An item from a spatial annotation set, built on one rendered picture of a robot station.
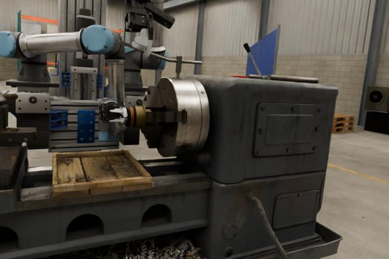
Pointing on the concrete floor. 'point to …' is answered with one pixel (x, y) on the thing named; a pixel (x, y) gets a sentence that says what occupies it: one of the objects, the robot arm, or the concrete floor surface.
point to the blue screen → (264, 54)
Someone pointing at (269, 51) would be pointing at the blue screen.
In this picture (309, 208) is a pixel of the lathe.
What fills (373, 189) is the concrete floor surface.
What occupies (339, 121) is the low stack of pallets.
